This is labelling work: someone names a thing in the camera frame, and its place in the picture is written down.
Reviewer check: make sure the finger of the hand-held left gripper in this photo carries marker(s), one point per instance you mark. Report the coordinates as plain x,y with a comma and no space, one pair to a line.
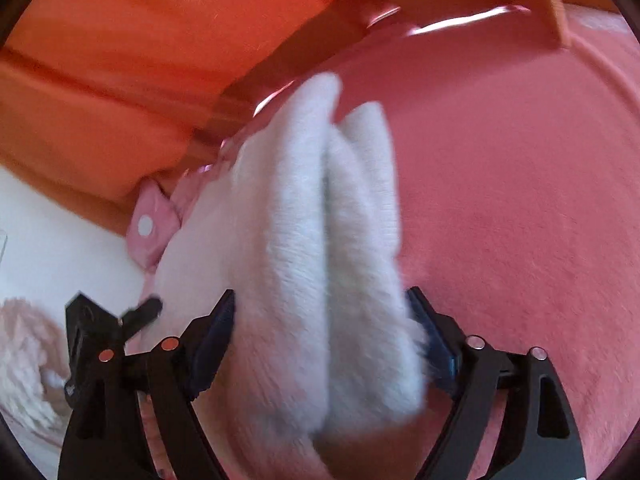
92,330

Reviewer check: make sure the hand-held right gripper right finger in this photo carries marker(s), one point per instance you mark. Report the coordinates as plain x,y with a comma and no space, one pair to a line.
442,355

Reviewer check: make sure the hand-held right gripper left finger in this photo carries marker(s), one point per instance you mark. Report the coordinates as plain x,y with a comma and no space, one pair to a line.
212,340

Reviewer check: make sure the beige sweater with black hearts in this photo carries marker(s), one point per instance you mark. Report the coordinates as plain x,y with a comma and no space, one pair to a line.
300,260

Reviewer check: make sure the white fluffy decoration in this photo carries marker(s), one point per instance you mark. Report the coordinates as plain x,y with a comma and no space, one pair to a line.
20,360

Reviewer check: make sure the pink polka dot pillow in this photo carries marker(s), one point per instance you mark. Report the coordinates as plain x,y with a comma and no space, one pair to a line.
150,240

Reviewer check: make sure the pink fleece blanket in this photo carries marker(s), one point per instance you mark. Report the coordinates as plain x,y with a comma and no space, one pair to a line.
500,185

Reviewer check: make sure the orange curtain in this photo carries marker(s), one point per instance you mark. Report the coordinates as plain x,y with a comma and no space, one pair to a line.
125,60

